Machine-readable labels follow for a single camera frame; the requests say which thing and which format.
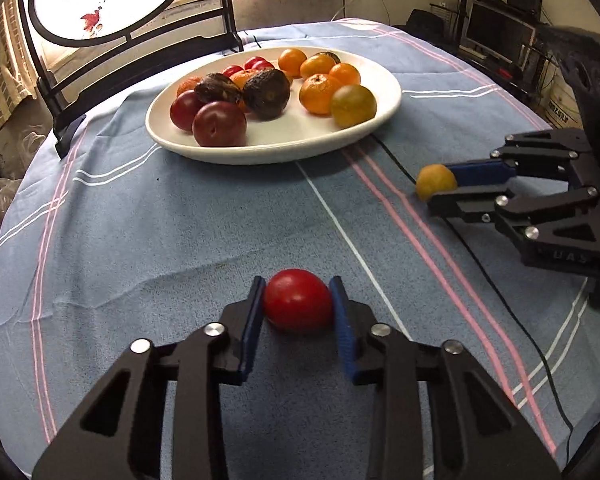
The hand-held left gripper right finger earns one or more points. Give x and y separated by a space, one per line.
342 330

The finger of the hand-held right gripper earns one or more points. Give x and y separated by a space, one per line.
480 205
480 172

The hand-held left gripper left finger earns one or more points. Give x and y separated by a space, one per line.
252 320

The small yellowish mandarin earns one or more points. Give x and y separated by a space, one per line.
434 180

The large red tomato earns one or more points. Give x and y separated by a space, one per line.
297 302

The greenish orange mandarin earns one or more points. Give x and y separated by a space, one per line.
353 105

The white round plate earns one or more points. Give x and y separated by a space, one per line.
300 132

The dark wrinkled passion fruit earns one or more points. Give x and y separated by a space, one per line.
330 56

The dark red plum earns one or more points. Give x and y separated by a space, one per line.
182 110
219 123

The dark avocado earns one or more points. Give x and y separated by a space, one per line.
217 87
266 92

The black media stand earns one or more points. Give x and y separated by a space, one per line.
485 67

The computer monitor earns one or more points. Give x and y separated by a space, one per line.
500 30

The clear plastic bag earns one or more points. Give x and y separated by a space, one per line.
0 202

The beige checked curtain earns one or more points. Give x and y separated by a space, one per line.
5 55

